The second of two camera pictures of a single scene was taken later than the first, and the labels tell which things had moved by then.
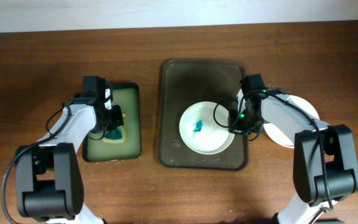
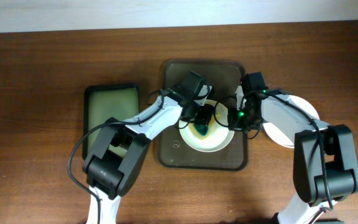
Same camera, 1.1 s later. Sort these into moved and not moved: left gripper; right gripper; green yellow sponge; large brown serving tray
Moved: green yellow sponge; left gripper
Not moved: right gripper; large brown serving tray
